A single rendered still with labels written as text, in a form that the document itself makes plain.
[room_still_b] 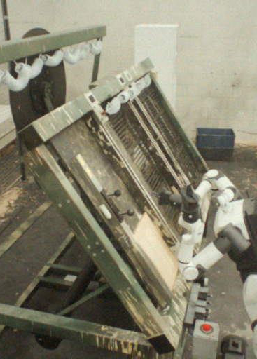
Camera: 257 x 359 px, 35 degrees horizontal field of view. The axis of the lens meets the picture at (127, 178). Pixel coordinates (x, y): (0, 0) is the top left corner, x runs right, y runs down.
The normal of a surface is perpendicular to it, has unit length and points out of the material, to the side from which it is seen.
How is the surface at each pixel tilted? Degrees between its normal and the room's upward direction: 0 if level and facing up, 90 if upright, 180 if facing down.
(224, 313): 0
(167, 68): 90
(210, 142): 90
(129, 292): 90
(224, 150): 90
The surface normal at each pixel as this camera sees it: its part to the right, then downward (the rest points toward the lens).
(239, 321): 0.00, -0.91
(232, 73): -0.17, 0.40
